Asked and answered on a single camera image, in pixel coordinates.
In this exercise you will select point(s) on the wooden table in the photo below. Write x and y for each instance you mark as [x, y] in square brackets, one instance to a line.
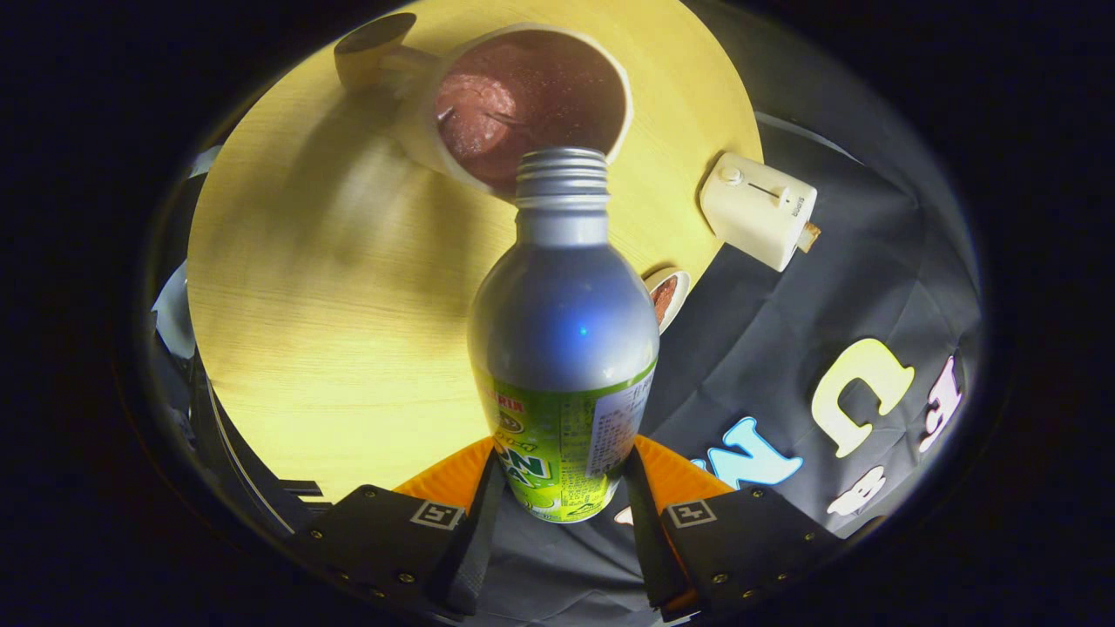
[331, 348]

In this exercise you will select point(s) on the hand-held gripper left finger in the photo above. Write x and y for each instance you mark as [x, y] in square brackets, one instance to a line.
[475, 540]

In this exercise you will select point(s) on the white toaster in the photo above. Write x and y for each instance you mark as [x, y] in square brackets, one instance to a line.
[753, 209]

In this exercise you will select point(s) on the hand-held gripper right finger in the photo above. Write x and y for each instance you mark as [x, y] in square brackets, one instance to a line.
[649, 540]

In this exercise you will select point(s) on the silver bottle with green label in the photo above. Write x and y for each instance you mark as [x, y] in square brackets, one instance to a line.
[566, 313]

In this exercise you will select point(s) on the brown food piece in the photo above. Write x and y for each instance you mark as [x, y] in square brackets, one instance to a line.
[664, 298]

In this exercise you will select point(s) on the round white plate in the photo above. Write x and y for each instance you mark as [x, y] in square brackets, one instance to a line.
[678, 296]

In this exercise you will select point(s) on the toast slice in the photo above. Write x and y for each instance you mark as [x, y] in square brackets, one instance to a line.
[811, 237]

